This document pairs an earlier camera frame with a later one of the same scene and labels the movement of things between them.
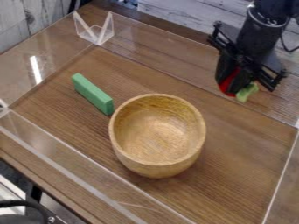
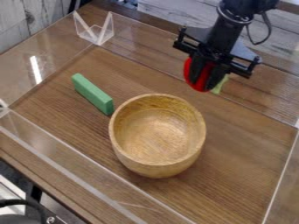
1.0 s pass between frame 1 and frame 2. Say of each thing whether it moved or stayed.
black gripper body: moved
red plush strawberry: moved
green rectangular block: stayed
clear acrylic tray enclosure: stayed
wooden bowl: stayed
